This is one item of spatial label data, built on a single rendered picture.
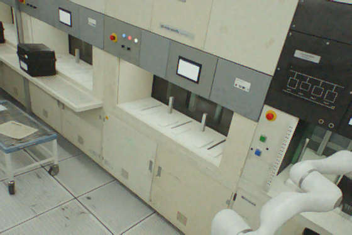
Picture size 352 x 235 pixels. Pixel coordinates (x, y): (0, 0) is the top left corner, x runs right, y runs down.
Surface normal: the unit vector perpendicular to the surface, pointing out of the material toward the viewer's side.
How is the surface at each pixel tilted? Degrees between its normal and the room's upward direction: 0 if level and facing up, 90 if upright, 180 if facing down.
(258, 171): 90
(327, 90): 90
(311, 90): 90
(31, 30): 90
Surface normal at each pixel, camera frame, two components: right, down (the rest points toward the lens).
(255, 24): -0.62, 0.26
